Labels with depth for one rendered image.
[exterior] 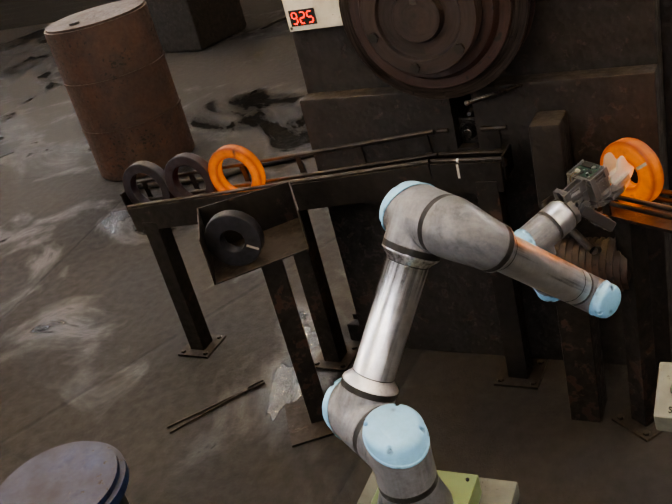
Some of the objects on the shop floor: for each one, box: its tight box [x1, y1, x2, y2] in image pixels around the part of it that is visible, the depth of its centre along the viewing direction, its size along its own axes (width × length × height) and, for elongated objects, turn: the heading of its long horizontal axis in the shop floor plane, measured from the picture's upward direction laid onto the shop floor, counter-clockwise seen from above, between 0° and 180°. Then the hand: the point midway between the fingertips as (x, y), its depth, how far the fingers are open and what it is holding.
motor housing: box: [554, 237, 631, 423], centre depth 213 cm, size 13×22×54 cm, turn 88°
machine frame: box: [292, 0, 672, 367], centre depth 243 cm, size 73×108×176 cm
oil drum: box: [44, 0, 195, 181], centre depth 478 cm, size 59×59×89 cm
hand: (630, 164), depth 184 cm, fingers closed, pressing on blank
